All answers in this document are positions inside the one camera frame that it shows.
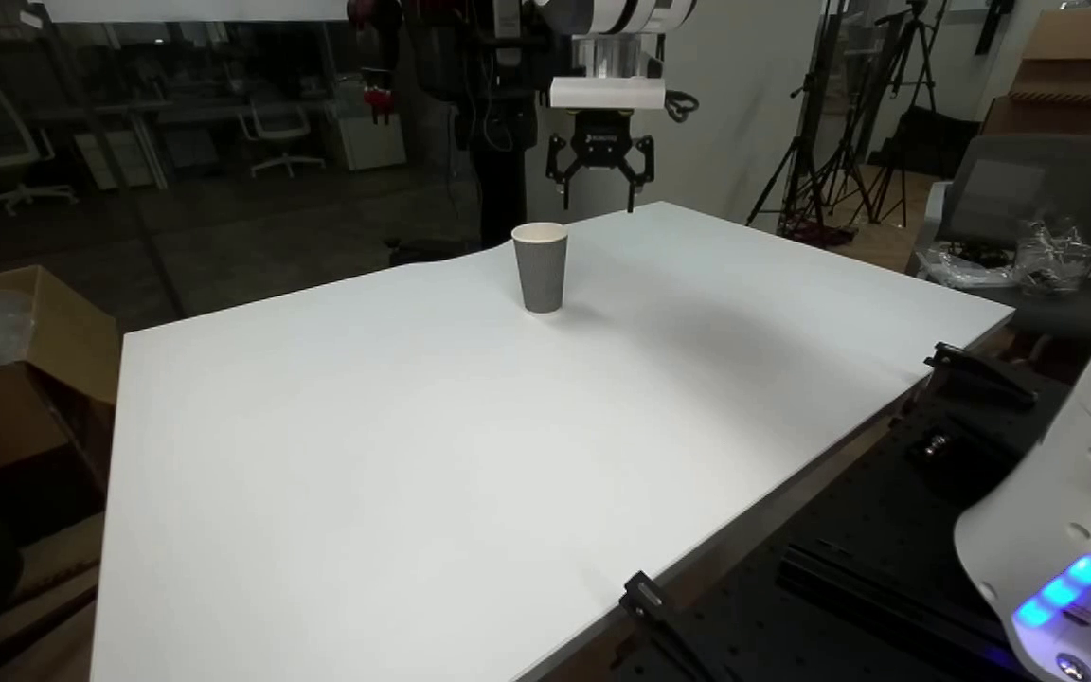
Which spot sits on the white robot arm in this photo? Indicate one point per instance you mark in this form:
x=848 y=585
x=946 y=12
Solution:
x=1078 y=505

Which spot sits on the white cabinet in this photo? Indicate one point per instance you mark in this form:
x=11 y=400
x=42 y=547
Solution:
x=365 y=138

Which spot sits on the grey paper cup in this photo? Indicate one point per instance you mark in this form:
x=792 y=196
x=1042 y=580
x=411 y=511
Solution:
x=545 y=266

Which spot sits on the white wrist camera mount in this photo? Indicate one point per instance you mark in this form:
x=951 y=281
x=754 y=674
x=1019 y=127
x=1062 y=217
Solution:
x=607 y=93

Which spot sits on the black breadboard plate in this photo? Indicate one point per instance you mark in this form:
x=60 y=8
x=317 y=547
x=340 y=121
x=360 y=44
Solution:
x=824 y=534

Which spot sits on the clear plastic bag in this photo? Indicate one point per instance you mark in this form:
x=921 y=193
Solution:
x=1013 y=261

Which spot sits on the black aluminium rail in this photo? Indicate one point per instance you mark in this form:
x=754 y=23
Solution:
x=882 y=606

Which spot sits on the black table clamp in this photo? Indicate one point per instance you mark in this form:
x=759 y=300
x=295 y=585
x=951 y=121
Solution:
x=652 y=609
x=980 y=373

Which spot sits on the wooden planks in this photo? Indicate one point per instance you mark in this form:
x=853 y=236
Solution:
x=37 y=609

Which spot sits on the brown cardboard box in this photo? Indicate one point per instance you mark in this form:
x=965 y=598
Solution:
x=18 y=364

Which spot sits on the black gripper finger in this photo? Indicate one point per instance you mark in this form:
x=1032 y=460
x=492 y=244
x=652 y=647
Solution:
x=642 y=158
x=562 y=158

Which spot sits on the grey upholstered chair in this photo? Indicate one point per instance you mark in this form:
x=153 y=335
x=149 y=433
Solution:
x=1050 y=182

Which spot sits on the black tripod stand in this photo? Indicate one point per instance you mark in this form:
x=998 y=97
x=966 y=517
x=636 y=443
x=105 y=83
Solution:
x=807 y=138
x=908 y=61

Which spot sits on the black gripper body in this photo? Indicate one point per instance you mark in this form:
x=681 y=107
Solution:
x=599 y=136

